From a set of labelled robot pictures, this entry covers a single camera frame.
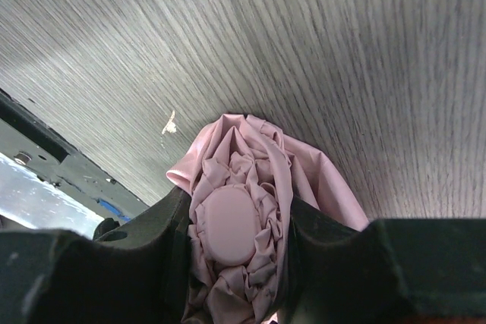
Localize pink folding umbrella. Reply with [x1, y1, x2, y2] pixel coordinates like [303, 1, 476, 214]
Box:
[167, 114, 368, 323]

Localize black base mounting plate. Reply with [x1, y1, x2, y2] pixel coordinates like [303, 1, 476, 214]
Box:
[1, 91, 148, 222]

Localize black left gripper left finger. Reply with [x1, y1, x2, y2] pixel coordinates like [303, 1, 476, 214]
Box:
[1, 188, 191, 323]

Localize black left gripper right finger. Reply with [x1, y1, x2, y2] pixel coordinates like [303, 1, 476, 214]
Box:
[279, 199, 485, 323]

